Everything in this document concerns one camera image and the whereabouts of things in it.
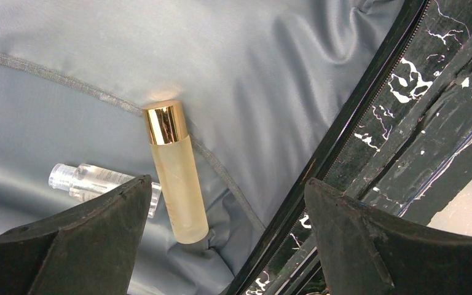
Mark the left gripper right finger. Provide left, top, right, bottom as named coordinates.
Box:
left=304, top=178, right=472, bottom=294

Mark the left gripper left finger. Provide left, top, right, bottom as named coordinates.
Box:
left=0, top=175, right=152, bottom=294

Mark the frosted bottle gold cap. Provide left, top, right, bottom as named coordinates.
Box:
left=143, top=100, right=209, bottom=244

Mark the small clear plastic bottle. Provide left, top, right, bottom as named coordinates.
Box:
left=49, top=162, right=163, bottom=219

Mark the pink hard-shell suitcase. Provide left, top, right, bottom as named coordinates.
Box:
left=0, top=0, right=430, bottom=295

